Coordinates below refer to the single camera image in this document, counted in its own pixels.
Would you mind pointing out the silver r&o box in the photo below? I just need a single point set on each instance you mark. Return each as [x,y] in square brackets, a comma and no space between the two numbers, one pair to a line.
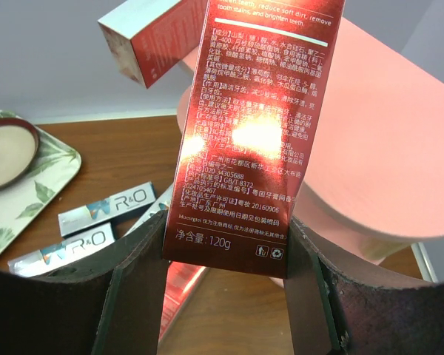
[121,206]
[61,254]

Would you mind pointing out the pink three-tier shelf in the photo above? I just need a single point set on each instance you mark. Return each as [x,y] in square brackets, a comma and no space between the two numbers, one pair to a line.
[375,178]

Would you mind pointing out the silver R&O box left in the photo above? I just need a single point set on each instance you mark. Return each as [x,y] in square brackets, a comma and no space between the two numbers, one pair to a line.
[61,254]

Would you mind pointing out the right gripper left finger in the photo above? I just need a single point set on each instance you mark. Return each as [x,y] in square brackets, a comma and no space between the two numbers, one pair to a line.
[107,303]

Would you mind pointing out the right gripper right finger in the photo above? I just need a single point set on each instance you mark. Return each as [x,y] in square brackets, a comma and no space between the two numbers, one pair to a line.
[339,303]

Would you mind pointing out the silver R&O box diagonal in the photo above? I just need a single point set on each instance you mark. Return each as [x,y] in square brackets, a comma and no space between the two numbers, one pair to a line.
[162,203]

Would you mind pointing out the red 3D toothpaste box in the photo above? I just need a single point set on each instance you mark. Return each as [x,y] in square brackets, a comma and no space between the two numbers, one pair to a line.
[148,38]

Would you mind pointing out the floral leaf pattern tray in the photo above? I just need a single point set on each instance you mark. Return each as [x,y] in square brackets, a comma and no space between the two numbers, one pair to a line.
[53,167]

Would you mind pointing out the red rimmed beige plate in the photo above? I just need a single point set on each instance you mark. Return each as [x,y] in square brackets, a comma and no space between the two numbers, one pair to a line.
[19,143]

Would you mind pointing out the silver R&O box top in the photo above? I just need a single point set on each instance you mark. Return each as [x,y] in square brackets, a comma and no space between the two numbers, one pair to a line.
[121,206]

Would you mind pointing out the dark red toothpaste box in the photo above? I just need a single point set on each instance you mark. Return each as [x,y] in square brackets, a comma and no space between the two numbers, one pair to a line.
[254,106]

